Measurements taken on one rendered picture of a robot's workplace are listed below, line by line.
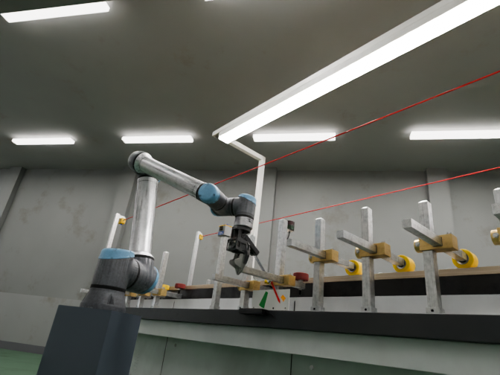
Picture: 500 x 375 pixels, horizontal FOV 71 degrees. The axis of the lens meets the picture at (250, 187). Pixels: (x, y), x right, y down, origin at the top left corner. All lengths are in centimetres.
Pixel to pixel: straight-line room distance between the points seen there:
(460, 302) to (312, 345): 61
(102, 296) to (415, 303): 131
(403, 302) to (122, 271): 122
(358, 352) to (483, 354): 43
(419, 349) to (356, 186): 493
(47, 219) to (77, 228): 76
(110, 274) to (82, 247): 565
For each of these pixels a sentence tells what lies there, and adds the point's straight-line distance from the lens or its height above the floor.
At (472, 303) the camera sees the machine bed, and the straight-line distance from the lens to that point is 160.
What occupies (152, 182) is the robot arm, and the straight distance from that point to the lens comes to 202.
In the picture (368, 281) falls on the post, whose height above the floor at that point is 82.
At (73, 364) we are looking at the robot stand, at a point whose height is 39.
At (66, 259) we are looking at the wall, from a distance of 743.
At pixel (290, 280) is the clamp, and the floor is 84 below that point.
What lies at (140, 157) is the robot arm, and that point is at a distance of 192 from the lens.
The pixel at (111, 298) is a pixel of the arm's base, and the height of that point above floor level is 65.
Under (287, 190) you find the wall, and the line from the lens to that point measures 620.
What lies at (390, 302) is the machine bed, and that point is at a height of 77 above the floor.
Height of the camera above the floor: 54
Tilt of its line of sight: 24 degrees up
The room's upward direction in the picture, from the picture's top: 7 degrees clockwise
